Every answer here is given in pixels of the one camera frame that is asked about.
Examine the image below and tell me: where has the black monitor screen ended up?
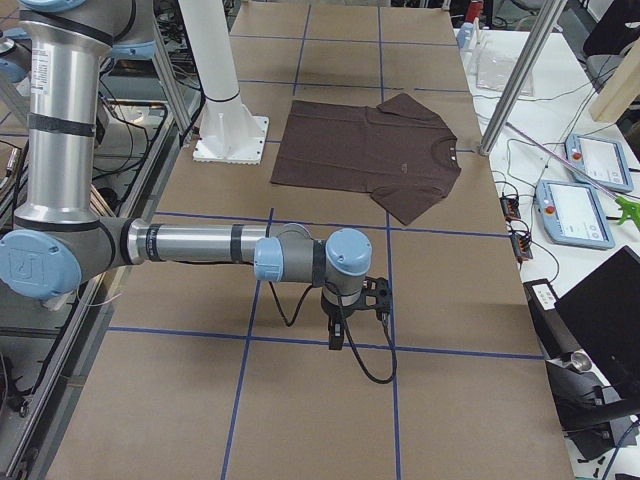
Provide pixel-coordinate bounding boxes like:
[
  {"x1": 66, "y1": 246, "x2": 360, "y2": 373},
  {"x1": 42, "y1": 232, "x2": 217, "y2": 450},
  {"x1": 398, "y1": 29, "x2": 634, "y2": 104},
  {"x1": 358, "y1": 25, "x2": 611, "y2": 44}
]
[{"x1": 556, "y1": 246, "x2": 639, "y2": 398}]

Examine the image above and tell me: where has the brown t-shirt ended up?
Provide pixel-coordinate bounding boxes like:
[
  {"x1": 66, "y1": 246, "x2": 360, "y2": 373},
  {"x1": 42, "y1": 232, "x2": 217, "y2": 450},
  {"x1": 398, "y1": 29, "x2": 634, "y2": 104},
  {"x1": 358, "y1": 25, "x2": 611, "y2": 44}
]
[{"x1": 271, "y1": 93, "x2": 461, "y2": 225}]

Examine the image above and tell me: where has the teach pendant tablet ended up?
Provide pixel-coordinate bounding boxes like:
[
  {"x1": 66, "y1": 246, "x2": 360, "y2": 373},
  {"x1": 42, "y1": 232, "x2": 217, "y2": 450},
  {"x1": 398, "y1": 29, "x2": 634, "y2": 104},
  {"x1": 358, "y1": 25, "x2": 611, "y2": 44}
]
[
  {"x1": 535, "y1": 180, "x2": 615, "y2": 250},
  {"x1": 565, "y1": 134, "x2": 634, "y2": 193}
]

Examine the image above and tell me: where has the near teach pendant tablet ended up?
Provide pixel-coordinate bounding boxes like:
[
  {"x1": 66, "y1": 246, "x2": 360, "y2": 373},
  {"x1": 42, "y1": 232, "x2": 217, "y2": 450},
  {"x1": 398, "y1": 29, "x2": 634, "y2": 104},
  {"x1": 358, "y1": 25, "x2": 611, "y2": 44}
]
[{"x1": 535, "y1": 180, "x2": 615, "y2": 250}]

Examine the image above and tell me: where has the white camera pillar base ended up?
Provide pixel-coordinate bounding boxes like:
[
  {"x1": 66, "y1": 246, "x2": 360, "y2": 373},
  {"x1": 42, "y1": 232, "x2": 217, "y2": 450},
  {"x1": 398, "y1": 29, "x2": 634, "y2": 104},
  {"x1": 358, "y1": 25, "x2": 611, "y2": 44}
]
[{"x1": 179, "y1": 0, "x2": 269, "y2": 165}]

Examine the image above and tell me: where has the clear plastic bag sheet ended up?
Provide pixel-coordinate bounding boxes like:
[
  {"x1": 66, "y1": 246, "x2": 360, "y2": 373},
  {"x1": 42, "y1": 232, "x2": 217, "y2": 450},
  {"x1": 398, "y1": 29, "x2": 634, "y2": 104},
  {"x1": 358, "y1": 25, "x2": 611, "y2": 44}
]
[{"x1": 476, "y1": 49, "x2": 517, "y2": 92}]

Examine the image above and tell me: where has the aluminium frame post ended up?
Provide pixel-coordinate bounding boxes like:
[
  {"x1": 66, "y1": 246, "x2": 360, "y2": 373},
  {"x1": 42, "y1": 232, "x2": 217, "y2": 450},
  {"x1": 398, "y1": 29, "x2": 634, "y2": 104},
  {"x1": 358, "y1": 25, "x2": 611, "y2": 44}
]
[{"x1": 479, "y1": 0, "x2": 567, "y2": 156}]

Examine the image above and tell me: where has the metal reacher grabber tool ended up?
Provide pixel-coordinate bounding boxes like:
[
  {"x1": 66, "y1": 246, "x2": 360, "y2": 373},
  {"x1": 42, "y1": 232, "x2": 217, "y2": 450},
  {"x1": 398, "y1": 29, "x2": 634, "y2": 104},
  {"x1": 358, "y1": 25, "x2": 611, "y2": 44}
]
[{"x1": 506, "y1": 121, "x2": 640, "y2": 229}]

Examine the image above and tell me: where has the black power strip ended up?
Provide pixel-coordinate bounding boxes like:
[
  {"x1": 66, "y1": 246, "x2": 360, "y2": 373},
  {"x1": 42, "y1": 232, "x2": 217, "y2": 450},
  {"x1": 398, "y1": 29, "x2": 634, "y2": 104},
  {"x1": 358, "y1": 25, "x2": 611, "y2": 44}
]
[{"x1": 499, "y1": 195, "x2": 533, "y2": 265}]

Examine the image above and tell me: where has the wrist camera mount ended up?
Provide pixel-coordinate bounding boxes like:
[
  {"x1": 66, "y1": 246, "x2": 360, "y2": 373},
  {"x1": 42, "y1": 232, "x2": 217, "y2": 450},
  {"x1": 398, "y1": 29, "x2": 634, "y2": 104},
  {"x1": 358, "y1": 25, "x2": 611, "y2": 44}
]
[{"x1": 354, "y1": 276, "x2": 393, "y2": 324}]

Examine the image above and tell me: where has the far teach pendant tablet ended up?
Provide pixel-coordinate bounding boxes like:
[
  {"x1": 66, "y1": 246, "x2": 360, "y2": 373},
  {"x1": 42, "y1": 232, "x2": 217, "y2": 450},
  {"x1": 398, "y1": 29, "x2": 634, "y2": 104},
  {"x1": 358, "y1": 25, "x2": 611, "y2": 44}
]
[{"x1": 565, "y1": 134, "x2": 634, "y2": 193}]

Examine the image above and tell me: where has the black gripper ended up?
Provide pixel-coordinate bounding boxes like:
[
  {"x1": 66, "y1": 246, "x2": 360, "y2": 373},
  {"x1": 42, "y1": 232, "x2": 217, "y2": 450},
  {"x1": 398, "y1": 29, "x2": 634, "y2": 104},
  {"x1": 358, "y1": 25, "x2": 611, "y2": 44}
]
[{"x1": 321, "y1": 293, "x2": 362, "y2": 350}]

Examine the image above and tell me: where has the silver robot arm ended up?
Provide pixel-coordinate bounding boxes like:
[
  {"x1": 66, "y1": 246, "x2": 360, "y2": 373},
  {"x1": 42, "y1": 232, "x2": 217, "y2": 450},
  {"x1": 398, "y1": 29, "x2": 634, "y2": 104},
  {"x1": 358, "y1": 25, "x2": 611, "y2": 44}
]
[{"x1": 1, "y1": 1, "x2": 372, "y2": 350}]

